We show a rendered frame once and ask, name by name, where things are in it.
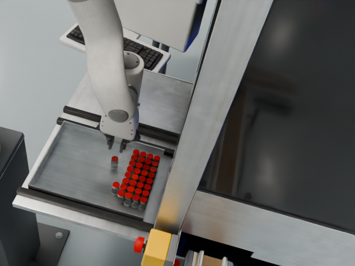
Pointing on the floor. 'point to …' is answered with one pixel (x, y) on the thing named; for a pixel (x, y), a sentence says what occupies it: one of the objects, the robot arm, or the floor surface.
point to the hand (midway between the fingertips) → (117, 143)
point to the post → (211, 103)
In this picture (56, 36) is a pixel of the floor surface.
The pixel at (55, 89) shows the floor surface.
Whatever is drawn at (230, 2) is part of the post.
